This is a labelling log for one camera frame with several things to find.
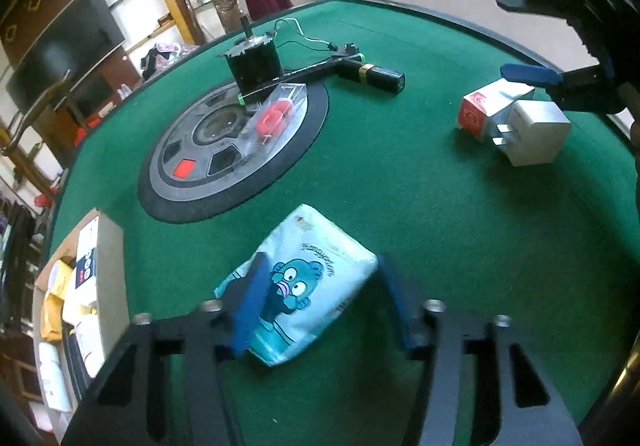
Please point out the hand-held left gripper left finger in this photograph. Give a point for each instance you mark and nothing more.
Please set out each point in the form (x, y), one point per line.
(248, 308)

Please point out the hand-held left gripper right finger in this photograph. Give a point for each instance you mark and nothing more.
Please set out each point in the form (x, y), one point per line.
(400, 308)

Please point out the teal cartoon tissue packet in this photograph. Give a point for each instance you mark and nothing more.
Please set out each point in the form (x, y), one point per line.
(305, 286)

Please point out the red and white box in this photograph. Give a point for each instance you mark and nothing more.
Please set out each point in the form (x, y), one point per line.
(477, 113)

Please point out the cardboard box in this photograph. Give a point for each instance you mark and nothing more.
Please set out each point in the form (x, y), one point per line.
(107, 276)

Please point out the yellow packet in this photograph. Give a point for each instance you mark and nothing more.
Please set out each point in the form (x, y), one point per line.
(56, 276)
(52, 321)

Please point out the white bottle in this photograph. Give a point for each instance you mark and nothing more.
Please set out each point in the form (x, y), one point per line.
(52, 376)

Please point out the white power adapter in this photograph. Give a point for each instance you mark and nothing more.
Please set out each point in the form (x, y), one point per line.
(537, 130)

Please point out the round grey table disc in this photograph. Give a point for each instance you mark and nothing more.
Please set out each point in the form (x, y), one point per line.
(200, 165)

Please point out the black tube with gold band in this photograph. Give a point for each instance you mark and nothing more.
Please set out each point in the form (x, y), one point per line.
(377, 74)

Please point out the small white box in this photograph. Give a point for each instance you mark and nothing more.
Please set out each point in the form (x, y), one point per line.
(89, 341)

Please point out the white box with blue print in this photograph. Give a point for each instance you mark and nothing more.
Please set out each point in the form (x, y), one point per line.
(87, 256)

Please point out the clear box with red piece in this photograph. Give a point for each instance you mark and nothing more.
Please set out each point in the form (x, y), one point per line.
(272, 118)

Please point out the black motor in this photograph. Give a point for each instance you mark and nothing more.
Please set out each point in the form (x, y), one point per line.
(252, 63)

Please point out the black television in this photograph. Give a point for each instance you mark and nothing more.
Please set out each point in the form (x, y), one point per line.
(65, 50)

